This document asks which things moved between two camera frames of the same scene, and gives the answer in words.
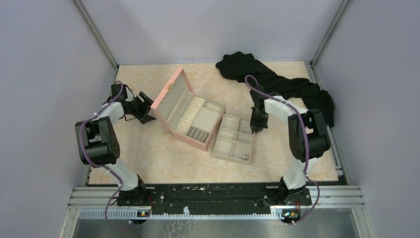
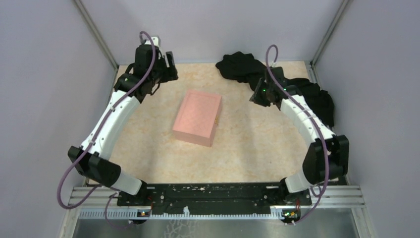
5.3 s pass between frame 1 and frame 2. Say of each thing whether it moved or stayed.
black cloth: stayed
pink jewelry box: moved
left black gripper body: moved
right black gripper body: moved
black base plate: stayed
